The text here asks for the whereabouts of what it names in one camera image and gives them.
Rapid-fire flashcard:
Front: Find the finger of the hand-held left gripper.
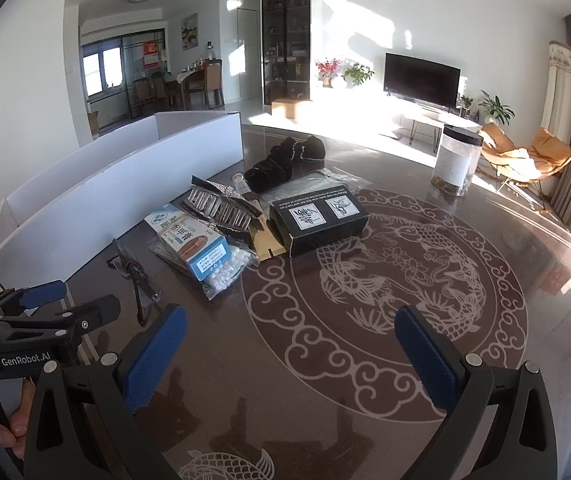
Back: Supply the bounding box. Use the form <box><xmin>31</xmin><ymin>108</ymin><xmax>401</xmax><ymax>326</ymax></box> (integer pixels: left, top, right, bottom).
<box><xmin>0</xmin><ymin>295</ymin><xmax>122</xmax><ymax>344</ymax></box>
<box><xmin>0</xmin><ymin>281</ymin><xmax>68</xmax><ymax>319</ymax></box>

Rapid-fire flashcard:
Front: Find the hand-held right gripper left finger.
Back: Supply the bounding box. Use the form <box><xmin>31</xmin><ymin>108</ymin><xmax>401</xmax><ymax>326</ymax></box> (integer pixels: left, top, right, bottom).
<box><xmin>23</xmin><ymin>304</ymin><xmax>189</xmax><ymax>480</ymax></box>

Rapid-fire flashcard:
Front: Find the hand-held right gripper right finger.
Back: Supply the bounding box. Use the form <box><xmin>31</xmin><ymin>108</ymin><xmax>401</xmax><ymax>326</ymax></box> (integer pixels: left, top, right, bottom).
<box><xmin>394</xmin><ymin>305</ymin><xmax>559</xmax><ymax>480</ymax></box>

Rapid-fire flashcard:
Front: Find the bag of white beads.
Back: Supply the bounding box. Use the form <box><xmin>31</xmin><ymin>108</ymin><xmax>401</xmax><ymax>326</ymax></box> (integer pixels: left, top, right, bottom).
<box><xmin>150</xmin><ymin>239</ymin><xmax>261</xmax><ymax>302</ymax></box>

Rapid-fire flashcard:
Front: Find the blue and white medicine box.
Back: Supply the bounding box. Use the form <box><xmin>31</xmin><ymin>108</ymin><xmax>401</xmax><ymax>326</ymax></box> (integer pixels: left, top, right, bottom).
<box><xmin>144</xmin><ymin>203</ymin><xmax>239</xmax><ymax>282</ymax></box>

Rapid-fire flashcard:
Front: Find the white foam board barrier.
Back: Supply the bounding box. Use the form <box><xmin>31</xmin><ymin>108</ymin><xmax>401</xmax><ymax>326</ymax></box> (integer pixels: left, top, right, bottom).
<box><xmin>0</xmin><ymin>110</ymin><xmax>244</xmax><ymax>286</ymax></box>

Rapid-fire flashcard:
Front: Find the rhinestone hair clip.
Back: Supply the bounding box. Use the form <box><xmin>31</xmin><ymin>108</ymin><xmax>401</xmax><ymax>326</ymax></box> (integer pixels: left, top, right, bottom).
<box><xmin>180</xmin><ymin>175</ymin><xmax>267</xmax><ymax>234</ymax></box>

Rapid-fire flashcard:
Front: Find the black cardboard box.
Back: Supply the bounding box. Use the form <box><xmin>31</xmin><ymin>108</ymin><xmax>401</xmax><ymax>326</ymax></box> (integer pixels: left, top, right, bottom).
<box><xmin>269</xmin><ymin>183</ymin><xmax>370</xmax><ymax>259</ymax></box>

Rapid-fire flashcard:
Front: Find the brown hair tie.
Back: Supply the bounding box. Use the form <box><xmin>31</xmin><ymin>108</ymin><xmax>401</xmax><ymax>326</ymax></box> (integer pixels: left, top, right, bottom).
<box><xmin>240</xmin><ymin>188</ymin><xmax>267</xmax><ymax>211</ymax></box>

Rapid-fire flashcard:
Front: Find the black beaded scrunchie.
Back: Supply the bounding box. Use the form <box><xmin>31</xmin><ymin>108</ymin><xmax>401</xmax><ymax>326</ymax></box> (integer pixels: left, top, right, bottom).
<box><xmin>244</xmin><ymin>157</ymin><xmax>295</xmax><ymax>194</ymax></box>

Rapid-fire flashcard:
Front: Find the phone case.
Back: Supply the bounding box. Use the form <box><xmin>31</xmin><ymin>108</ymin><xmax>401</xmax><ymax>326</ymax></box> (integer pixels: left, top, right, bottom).
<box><xmin>260</xmin><ymin>161</ymin><xmax>373</xmax><ymax>211</ymax></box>

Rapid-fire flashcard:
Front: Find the person's left hand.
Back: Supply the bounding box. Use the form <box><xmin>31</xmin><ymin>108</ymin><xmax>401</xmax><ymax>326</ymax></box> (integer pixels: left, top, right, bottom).
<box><xmin>0</xmin><ymin>377</ymin><xmax>36</xmax><ymax>461</ymax></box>

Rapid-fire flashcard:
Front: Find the clear jar with black lid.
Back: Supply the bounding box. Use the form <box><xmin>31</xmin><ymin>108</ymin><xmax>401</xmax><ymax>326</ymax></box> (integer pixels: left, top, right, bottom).
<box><xmin>430</xmin><ymin>124</ymin><xmax>485</xmax><ymax>197</ymax></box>

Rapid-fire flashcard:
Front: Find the orange lounge chair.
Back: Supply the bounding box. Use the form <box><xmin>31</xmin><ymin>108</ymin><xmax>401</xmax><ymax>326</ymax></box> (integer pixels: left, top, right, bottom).
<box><xmin>477</xmin><ymin>122</ymin><xmax>571</xmax><ymax>182</ymax></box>

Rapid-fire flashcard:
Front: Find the white hairpin leg table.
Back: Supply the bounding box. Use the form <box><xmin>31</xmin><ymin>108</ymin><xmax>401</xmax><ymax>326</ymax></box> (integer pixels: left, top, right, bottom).
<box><xmin>398</xmin><ymin>110</ymin><xmax>449</xmax><ymax>154</ymax></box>

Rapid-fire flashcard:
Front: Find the wooden dining chair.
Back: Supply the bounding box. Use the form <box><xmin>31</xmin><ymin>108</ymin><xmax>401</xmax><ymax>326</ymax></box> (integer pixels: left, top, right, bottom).
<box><xmin>200</xmin><ymin>58</ymin><xmax>225</xmax><ymax>109</ymax></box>

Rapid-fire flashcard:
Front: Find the red door poster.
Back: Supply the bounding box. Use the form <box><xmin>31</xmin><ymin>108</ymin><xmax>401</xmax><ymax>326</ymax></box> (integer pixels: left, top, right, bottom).
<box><xmin>142</xmin><ymin>41</ymin><xmax>162</xmax><ymax>69</ymax></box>

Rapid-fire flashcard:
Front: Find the large leafy potted plant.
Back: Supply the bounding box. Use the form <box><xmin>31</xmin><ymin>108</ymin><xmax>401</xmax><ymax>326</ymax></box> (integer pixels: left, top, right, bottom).
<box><xmin>477</xmin><ymin>91</ymin><xmax>515</xmax><ymax>126</ymax></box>

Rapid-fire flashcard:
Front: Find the brown cardboard box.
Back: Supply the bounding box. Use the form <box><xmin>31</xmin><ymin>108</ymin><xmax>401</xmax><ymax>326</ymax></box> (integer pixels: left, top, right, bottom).
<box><xmin>270</xmin><ymin>97</ymin><xmax>312</xmax><ymax>121</ymax></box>

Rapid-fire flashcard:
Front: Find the flat screen television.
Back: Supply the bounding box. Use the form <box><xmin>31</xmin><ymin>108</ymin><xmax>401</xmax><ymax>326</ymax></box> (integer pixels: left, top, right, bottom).
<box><xmin>383</xmin><ymin>52</ymin><xmax>462</xmax><ymax>110</ymax></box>

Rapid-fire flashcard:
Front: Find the green potted plant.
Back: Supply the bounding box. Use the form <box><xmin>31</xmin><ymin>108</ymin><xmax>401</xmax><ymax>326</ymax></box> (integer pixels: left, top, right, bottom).
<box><xmin>342</xmin><ymin>62</ymin><xmax>375</xmax><ymax>89</ymax></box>

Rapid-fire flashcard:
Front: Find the beige curtain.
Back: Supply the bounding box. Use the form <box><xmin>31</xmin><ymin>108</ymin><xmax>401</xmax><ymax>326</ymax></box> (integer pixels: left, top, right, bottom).
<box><xmin>539</xmin><ymin>40</ymin><xmax>571</xmax><ymax>147</ymax></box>

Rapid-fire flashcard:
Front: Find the red flower plant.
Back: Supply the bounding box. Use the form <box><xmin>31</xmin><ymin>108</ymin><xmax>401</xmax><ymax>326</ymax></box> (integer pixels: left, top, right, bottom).
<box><xmin>315</xmin><ymin>57</ymin><xmax>344</xmax><ymax>89</ymax></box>

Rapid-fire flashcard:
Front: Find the tall glass display cabinet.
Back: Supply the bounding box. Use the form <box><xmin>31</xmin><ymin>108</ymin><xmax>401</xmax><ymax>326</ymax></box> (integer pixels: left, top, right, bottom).
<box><xmin>260</xmin><ymin>0</ymin><xmax>313</xmax><ymax>106</ymax></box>

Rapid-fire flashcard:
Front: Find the framed wall painting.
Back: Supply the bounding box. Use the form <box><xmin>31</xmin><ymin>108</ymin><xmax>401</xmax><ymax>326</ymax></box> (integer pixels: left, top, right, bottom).
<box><xmin>181</xmin><ymin>13</ymin><xmax>200</xmax><ymax>51</ymax></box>

